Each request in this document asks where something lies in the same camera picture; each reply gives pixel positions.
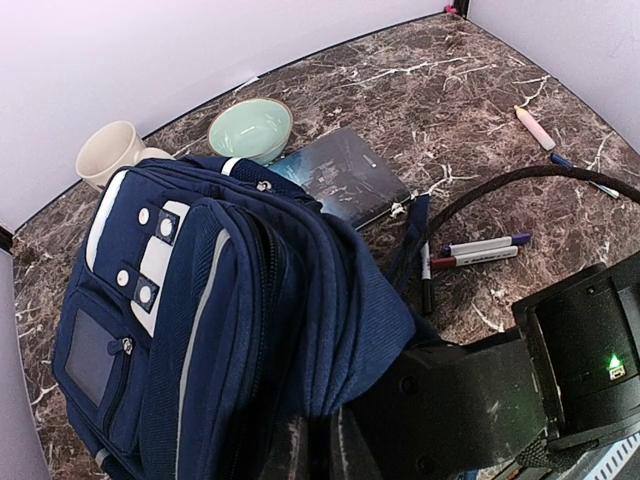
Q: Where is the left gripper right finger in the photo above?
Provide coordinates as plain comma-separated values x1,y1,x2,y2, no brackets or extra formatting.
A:
332,407,382,480

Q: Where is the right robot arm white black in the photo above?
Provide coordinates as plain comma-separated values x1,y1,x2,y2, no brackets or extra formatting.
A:
329,255,639,479

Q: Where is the cream ceramic mug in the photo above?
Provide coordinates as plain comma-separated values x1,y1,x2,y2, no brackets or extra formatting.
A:
75,120,174,191

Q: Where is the navy blue student backpack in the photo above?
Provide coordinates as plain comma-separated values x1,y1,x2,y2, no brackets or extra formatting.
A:
53,157,416,479

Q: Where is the red capped white marker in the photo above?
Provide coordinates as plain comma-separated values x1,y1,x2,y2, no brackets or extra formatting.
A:
430,246,519,270

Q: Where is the right black frame post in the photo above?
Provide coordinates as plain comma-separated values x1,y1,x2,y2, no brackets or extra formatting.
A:
444,0,470,19

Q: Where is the blue capped thin pen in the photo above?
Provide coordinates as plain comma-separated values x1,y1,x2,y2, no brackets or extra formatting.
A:
549,152,621,199

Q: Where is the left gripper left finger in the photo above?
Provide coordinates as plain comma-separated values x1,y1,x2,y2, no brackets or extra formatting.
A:
281,415,311,480

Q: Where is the light green ceramic bowl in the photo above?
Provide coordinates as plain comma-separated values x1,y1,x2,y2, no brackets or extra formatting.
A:
208,98,293,165

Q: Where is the purple capped white marker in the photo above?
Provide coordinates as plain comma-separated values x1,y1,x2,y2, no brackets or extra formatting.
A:
442,233,531,257

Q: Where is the white slotted cable duct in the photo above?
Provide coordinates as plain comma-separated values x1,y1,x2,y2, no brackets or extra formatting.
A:
583,433,639,480

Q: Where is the black capped white marker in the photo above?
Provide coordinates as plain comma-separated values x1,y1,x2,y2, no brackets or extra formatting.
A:
421,243,433,316

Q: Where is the dark blue hardcover book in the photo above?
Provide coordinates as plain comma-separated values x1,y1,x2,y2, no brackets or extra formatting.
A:
269,128,411,229

